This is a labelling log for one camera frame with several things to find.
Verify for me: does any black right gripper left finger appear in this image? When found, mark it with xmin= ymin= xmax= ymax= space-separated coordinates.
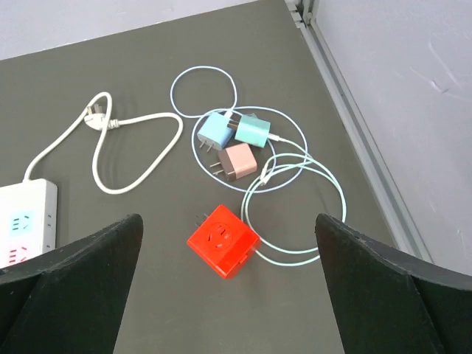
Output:
xmin=1 ymin=214 xmax=143 ymax=353

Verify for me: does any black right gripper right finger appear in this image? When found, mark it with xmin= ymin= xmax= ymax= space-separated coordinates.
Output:
xmin=315 ymin=214 xmax=471 ymax=353

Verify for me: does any white power strip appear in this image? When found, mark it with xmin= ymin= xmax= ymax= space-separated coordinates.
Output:
xmin=0 ymin=178 xmax=58 ymax=268

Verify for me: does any mint USB cable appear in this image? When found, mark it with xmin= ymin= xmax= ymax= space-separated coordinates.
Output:
xmin=240 ymin=134 xmax=347 ymax=267

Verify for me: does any red cube adapter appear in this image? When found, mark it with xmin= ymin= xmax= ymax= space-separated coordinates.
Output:
xmin=187 ymin=204 xmax=261 ymax=279

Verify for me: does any salmon dual USB charger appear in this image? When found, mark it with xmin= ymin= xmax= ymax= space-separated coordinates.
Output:
xmin=209 ymin=143 xmax=257 ymax=181

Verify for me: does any mint USB charger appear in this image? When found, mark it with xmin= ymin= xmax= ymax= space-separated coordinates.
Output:
xmin=235 ymin=114 xmax=271 ymax=148

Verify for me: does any blue USB charger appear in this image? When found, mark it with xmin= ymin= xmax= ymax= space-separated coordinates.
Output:
xmin=197 ymin=112 xmax=235 ymax=151

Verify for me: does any light blue USB cable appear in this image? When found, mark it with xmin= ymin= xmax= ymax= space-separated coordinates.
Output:
xmin=170 ymin=66 xmax=309 ymax=193

